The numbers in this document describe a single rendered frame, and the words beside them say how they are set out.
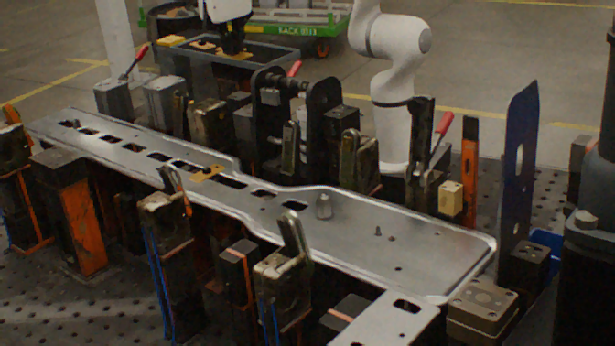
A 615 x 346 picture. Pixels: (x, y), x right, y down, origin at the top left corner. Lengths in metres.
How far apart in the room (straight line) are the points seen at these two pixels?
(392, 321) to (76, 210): 0.92
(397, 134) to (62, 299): 0.97
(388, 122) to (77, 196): 0.83
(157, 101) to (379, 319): 0.96
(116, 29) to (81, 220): 3.67
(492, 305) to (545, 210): 0.96
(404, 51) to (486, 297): 0.87
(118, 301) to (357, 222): 0.68
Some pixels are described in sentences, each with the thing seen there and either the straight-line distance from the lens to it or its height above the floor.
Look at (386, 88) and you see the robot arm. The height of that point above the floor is 1.04.
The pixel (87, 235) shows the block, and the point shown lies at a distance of 1.74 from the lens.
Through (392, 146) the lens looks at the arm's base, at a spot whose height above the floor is 0.87.
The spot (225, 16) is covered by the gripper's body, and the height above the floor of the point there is 1.36.
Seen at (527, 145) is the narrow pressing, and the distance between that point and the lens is 1.01.
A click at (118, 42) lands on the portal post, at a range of 5.31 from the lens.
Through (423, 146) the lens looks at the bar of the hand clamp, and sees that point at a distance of 1.27.
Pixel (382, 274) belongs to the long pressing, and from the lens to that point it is 1.14.
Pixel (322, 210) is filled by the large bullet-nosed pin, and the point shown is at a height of 1.02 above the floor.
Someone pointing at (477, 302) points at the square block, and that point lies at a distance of 0.99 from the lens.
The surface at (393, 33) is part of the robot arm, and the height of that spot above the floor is 1.20.
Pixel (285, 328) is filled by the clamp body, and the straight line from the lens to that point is 1.15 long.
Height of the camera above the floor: 1.68
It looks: 27 degrees down
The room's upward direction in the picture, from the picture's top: 5 degrees counter-clockwise
